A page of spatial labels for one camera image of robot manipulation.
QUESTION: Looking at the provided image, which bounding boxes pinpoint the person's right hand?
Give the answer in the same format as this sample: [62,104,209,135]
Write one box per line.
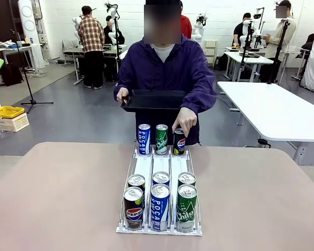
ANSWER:
[117,87,130,105]

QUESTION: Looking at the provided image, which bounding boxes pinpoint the person's left hand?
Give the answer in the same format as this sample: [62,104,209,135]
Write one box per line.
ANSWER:
[172,107,198,138]

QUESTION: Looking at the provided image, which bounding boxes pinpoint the black Pepsi can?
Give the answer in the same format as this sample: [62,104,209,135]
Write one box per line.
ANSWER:
[127,174,147,207]
[173,128,186,156]
[123,186,144,231]

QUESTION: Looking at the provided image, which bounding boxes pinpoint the black rectangular serving tray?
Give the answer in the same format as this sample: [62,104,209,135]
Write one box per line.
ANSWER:
[120,89,189,113]

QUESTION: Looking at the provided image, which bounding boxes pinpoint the person's right forearm purple sleeve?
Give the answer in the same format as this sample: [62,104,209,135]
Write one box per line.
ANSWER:
[114,60,137,93]

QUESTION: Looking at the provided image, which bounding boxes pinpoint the person's left forearm purple sleeve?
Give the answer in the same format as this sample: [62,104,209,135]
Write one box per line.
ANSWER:
[182,86,218,115]

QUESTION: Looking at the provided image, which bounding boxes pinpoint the person in purple jacket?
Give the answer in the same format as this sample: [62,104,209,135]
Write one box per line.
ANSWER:
[114,0,218,146]

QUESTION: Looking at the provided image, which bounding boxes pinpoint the seated person in black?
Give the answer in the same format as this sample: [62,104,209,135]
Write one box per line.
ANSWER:
[103,15,126,45]

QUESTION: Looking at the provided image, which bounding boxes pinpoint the person in plaid shirt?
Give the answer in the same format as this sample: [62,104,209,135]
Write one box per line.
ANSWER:
[77,5,106,90]

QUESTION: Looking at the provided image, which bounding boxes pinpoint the person in red top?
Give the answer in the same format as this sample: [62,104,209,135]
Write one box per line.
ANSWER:
[180,1,193,40]

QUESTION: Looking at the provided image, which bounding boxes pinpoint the person in black shirt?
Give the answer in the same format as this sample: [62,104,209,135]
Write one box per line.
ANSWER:
[233,12,252,48]

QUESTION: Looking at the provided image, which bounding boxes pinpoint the person in beige jacket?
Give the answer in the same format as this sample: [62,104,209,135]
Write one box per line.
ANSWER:
[260,0,296,84]

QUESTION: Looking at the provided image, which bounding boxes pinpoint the green Chilsung cider can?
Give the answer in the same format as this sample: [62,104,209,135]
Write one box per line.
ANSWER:
[155,124,169,155]
[176,184,198,233]
[177,172,197,188]

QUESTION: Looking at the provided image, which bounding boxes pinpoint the blue Pocari Sweat can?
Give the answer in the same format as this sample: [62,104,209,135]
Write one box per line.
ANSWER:
[150,184,171,232]
[152,171,171,188]
[138,123,151,155]

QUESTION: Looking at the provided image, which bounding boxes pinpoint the white three-lane can rack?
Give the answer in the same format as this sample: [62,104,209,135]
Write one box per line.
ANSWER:
[116,145,203,237]

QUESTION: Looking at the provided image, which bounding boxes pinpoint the grey work table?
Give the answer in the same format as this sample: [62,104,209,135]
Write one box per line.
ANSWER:
[62,44,128,86]

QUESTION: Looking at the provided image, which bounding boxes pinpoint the white drawer cabinet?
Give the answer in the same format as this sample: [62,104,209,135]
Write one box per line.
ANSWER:
[204,39,219,66]

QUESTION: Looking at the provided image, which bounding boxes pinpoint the large white table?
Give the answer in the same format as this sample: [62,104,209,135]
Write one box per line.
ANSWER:
[216,81,314,166]

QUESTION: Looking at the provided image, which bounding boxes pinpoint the white work table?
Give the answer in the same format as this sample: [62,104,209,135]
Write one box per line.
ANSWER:
[223,51,275,82]

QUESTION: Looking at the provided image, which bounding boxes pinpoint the black tripod stand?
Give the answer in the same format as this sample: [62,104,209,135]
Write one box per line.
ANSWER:
[10,28,54,115]

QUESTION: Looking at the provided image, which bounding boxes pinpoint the black bag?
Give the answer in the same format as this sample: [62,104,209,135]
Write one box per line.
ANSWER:
[0,62,24,87]

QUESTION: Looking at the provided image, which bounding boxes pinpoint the white standing air conditioner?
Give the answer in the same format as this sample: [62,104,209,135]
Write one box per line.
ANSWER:
[17,0,46,69]

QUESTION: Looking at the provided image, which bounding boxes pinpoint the white folding crate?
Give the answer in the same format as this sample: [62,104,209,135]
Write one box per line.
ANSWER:
[0,112,30,133]

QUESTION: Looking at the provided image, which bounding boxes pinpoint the yellow plastic basket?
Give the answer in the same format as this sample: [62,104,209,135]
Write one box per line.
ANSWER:
[0,106,26,119]

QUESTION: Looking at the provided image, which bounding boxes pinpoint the clear plastic bowl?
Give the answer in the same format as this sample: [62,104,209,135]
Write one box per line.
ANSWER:
[0,125,14,140]

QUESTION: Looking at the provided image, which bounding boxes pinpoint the black camera stand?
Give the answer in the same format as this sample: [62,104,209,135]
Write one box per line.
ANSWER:
[267,18,291,85]

